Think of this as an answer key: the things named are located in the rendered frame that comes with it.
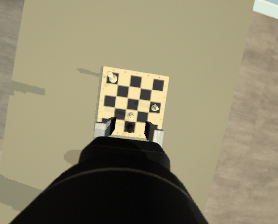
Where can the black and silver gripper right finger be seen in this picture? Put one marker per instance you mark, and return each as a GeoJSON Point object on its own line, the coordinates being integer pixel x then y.
{"type": "Point", "coordinates": [153, 134]}

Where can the white chess knight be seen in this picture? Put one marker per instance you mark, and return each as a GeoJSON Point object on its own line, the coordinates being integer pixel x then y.
{"type": "Point", "coordinates": [154, 107]}

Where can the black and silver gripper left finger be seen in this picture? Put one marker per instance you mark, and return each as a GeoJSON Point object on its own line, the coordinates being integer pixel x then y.
{"type": "Point", "coordinates": [105, 128]}

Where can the black chess piece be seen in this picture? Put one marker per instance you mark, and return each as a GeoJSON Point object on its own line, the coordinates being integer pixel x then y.
{"type": "Point", "coordinates": [130, 127]}

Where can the chessboard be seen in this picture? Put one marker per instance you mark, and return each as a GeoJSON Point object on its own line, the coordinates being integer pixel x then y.
{"type": "Point", "coordinates": [132, 92]}

